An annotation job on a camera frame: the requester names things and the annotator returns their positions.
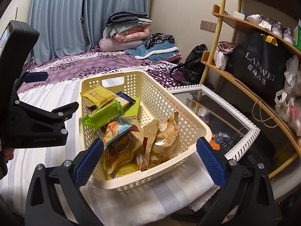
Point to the small yellow snack packet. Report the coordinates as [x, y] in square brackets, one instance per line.
[124, 171]

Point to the white plastic bags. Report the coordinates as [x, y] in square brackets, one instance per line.
[291, 84]

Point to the pink cloth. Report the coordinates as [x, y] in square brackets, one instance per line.
[177, 56]

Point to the mauve folded clothes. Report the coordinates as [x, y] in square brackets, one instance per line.
[227, 47]

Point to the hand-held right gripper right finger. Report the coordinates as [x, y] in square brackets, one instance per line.
[210, 162]

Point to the lime green snack packet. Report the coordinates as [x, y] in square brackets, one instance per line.
[103, 115]

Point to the striped grey sheet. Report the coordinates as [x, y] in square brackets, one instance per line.
[152, 197]

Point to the olive yellow snack packet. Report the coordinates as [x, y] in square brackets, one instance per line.
[98, 95]

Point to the cream perforated plastic basket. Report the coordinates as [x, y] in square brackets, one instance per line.
[152, 87]

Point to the beige wall socket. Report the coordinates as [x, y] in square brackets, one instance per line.
[212, 26]
[204, 24]

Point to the curved wooden shelf unit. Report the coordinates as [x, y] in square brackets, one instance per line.
[235, 21]

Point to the pink folded quilt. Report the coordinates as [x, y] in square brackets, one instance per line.
[134, 34]

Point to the white sneaker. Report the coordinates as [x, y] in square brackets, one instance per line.
[254, 18]

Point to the blue cracker packet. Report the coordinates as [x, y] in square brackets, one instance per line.
[125, 98]

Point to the green and white carton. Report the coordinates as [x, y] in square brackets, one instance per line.
[297, 34]

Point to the green packet with white logo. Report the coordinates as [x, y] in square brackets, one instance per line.
[131, 113]

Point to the white box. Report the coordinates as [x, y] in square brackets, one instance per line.
[239, 15]

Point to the black backpack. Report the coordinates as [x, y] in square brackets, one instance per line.
[195, 63]

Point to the white wardrobe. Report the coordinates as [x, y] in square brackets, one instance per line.
[23, 2]

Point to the black shopping bag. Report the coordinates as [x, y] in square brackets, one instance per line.
[256, 70]

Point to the lavender sneaker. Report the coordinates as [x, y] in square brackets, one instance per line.
[277, 29]
[288, 36]

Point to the leopard print cloth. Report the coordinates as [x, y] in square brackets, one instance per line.
[157, 41]

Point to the tan paper snack bag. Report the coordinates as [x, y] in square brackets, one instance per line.
[148, 134]

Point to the purple floral bedsheet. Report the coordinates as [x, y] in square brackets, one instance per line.
[70, 66]

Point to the white framed mirror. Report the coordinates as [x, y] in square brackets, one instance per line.
[244, 141]

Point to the pink plastic bag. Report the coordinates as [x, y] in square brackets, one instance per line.
[294, 120]

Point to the orange foam mat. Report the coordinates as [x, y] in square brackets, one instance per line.
[215, 143]

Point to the blue curtain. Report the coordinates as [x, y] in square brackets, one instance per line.
[56, 16]

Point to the thin twine loop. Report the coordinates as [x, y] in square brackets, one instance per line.
[258, 120]

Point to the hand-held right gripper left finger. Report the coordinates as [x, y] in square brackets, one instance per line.
[90, 164]

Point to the light blue snack packet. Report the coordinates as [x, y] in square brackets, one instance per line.
[115, 129]

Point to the mauve pillow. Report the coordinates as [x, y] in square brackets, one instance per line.
[117, 44]

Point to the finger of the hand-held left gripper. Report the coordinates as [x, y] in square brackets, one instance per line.
[36, 77]
[56, 116]

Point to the white tag packet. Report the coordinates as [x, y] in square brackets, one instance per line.
[265, 25]

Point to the dark grey folded blanket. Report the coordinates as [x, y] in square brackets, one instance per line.
[127, 18]

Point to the light grey folded cloth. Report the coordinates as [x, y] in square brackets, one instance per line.
[110, 30]

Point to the person's left hand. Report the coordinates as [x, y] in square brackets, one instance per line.
[8, 155]

